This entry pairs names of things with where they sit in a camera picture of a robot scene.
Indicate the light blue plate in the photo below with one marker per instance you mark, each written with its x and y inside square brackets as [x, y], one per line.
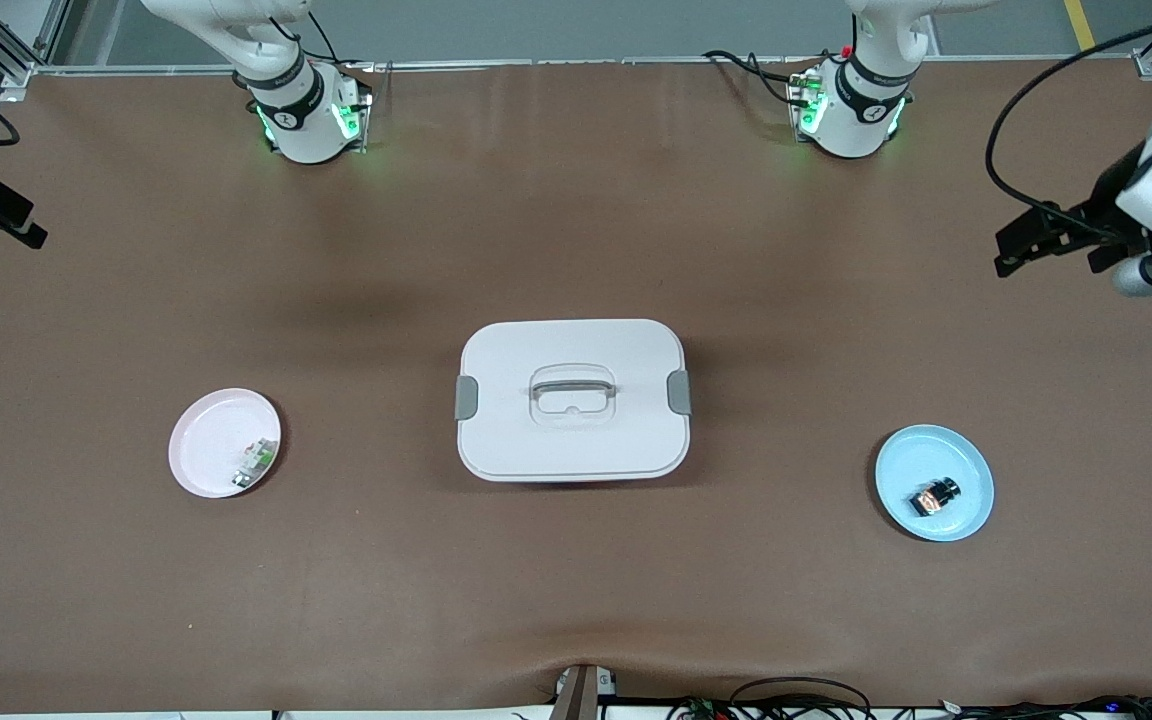
[906, 460]

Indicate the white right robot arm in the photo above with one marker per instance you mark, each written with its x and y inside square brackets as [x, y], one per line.
[301, 135]

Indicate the orange black switch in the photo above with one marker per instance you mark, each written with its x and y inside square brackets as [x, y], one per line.
[936, 497]

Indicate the green white switch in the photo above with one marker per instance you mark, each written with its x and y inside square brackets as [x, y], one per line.
[258, 455]

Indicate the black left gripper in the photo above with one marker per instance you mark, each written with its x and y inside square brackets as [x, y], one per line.
[1102, 211]

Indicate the white lidded storage box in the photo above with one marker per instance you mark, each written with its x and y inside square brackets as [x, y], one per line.
[576, 440]

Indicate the metal table edge rail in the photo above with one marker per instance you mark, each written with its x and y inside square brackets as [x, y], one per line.
[586, 62]

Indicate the pink plate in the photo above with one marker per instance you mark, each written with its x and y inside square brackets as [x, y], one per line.
[211, 440]

